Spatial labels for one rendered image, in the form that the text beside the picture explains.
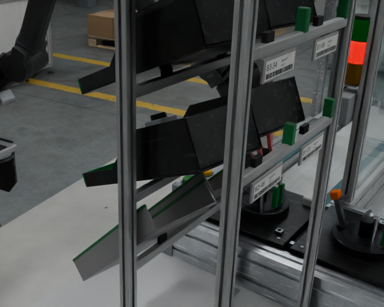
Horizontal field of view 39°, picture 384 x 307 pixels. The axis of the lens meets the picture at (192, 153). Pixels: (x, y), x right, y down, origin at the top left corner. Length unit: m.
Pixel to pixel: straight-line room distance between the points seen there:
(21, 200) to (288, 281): 2.46
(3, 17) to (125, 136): 4.82
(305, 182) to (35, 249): 0.76
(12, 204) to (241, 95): 2.84
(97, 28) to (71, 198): 5.70
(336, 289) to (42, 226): 0.75
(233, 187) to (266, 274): 0.55
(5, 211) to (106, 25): 4.17
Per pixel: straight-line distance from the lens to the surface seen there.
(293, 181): 1.58
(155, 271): 1.26
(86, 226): 1.43
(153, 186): 0.81
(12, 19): 5.59
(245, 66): 0.59
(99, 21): 7.14
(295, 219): 1.28
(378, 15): 1.27
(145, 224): 0.80
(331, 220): 1.30
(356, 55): 1.29
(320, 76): 2.05
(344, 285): 1.11
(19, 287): 1.25
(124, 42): 0.69
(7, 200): 3.43
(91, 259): 0.97
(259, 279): 1.19
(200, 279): 1.24
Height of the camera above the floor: 1.60
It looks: 24 degrees down
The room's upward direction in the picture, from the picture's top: 2 degrees clockwise
